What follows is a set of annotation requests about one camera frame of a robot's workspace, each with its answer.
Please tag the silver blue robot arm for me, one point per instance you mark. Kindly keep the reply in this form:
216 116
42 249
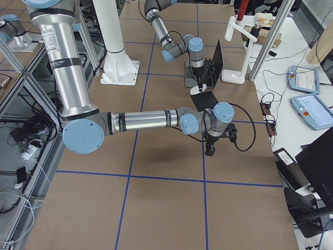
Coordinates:
85 126

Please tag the aluminium frame post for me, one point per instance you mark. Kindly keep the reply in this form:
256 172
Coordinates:
278 22

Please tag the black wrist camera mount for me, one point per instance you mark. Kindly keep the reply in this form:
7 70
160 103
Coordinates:
231 133

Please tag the grey laptop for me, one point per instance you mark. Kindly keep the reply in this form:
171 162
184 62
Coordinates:
217 59

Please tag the far teach pendant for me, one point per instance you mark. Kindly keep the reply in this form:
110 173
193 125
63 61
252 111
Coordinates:
304 79

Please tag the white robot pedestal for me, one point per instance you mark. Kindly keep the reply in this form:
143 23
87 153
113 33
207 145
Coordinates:
118 68

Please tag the teach pendant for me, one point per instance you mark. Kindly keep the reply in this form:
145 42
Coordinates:
304 79
313 111

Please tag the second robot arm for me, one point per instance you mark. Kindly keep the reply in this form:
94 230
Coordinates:
14 32

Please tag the near teach pendant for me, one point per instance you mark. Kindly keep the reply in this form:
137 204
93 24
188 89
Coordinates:
313 111

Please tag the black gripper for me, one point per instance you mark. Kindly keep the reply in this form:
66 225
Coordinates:
213 140

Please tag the white computer mouse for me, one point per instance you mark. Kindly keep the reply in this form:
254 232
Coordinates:
196 89

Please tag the black monitor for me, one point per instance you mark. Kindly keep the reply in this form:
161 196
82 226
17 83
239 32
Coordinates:
316 163

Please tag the red cylinder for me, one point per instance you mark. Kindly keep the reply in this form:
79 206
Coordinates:
242 10

